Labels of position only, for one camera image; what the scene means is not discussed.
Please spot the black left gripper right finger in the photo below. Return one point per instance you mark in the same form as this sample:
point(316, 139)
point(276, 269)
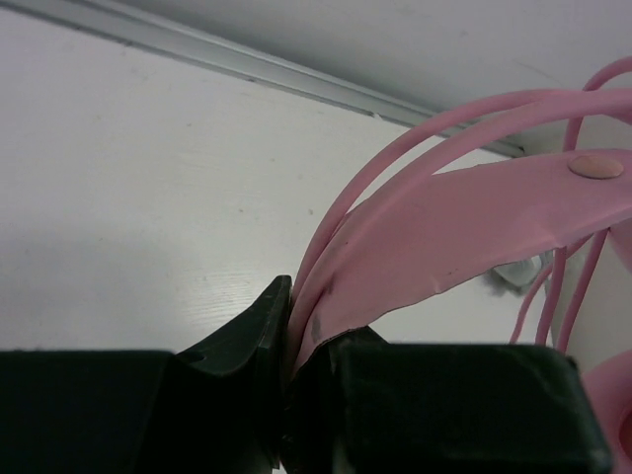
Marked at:
point(364, 405)

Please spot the aluminium table frame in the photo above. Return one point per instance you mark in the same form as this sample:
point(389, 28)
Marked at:
point(132, 27)

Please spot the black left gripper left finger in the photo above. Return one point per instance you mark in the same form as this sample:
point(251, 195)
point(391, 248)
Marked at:
point(212, 408)

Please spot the white grey headphones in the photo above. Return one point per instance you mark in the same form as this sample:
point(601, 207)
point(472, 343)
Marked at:
point(515, 278)

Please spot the pink headphones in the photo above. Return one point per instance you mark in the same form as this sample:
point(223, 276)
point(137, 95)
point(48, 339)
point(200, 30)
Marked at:
point(489, 183)

